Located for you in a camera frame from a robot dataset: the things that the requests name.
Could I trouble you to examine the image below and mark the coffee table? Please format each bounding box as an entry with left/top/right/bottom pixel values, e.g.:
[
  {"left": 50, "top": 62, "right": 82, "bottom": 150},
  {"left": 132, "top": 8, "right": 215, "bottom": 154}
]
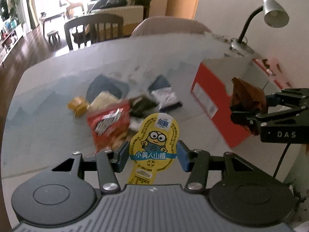
[{"left": 39, "top": 12, "right": 65, "bottom": 36}]

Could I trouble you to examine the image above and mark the pink heart pouch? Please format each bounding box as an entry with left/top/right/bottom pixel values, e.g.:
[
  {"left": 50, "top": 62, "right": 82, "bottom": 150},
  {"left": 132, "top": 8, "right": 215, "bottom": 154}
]
[{"left": 253, "top": 58, "right": 292, "bottom": 89}]

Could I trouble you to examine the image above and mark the beige sofa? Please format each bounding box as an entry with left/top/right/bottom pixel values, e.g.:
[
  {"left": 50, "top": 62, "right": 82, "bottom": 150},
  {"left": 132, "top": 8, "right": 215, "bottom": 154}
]
[{"left": 87, "top": 0, "right": 152, "bottom": 37}]

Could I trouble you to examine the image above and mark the red chips bag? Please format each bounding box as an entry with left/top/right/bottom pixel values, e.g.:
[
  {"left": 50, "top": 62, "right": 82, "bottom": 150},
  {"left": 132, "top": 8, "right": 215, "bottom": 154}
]
[{"left": 86, "top": 100, "right": 130, "bottom": 154}]

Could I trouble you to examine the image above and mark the black white snack packet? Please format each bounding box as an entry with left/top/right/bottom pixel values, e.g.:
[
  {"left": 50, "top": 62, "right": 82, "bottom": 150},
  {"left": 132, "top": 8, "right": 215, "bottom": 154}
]
[{"left": 150, "top": 87, "right": 183, "bottom": 112}]

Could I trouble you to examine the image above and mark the cream white snack packet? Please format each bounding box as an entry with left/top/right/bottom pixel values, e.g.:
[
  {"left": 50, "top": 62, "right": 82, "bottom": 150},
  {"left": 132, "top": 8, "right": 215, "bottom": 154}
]
[{"left": 88, "top": 91, "right": 121, "bottom": 112}]

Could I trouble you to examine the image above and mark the blue mountain table mat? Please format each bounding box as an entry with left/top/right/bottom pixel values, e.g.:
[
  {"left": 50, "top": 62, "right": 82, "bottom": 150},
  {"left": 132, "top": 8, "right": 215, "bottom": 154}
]
[{"left": 2, "top": 61, "right": 201, "bottom": 155}]

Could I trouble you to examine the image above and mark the yellow minion snack pack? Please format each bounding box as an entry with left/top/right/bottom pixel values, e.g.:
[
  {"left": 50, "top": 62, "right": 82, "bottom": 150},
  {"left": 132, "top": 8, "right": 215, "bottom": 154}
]
[{"left": 127, "top": 113, "right": 180, "bottom": 185}]

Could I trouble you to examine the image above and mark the dark green snack bar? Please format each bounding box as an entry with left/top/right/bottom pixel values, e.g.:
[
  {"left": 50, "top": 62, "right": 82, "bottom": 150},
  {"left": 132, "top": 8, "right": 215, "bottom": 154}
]
[{"left": 128, "top": 95, "right": 158, "bottom": 118}]

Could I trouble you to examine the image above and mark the pink upholstered chair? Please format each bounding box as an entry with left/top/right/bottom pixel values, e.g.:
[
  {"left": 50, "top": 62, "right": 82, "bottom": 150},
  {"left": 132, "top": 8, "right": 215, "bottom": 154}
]
[{"left": 131, "top": 16, "right": 212, "bottom": 37}]

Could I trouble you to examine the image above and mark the dark wooden chair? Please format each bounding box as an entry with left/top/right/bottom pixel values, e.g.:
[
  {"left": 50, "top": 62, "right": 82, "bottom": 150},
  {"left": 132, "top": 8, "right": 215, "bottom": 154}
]
[{"left": 64, "top": 13, "right": 124, "bottom": 51}]

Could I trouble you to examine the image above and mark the brown Oreo snack bag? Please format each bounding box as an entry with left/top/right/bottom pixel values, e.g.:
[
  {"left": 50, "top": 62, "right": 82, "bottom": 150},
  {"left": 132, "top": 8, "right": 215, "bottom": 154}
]
[{"left": 229, "top": 76, "right": 267, "bottom": 136}]

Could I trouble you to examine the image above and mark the red cardboard shoe box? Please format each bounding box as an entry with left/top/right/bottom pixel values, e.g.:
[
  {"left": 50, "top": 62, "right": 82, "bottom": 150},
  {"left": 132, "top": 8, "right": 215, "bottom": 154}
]
[{"left": 191, "top": 57, "right": 281, "bottom": 148}]

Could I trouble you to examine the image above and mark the green potted plant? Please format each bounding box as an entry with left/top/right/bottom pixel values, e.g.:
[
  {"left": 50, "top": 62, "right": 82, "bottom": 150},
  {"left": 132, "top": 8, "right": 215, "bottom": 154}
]
[{"left": 9, "top": 0, "right": 20, "bottom": 24}]

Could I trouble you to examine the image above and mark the small wooden stool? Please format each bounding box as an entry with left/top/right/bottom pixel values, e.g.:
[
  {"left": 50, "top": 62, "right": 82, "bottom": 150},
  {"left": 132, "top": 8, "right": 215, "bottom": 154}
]
[{"left": 47, "top": 30, "right": 60, "bottom": 43}]

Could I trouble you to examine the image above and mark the wooden tv cabinet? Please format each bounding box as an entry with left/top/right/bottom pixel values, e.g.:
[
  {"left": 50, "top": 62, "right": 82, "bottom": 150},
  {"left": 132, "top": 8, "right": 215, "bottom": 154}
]
[{"left": 0, "top": 24, "right": 23, "bottom": 70}]

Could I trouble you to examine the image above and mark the black cable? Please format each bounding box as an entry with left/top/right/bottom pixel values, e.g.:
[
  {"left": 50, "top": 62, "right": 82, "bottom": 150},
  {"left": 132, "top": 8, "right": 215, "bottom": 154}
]
[{"left": 272, "top": 142, "right": 291, "bottom": 178}]

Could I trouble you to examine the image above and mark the small yellow snack packet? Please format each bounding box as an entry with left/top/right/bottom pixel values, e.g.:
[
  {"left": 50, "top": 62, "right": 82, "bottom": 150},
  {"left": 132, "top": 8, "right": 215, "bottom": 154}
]
[{"left": 67, "top": 96, "right": 90, "bottom": 117}]

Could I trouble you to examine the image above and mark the grey desk lamp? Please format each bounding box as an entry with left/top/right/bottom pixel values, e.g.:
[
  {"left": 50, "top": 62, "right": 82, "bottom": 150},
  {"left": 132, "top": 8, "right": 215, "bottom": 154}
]
[{"left": 229, "top": 0, "right": 290, "bottom": 56}]

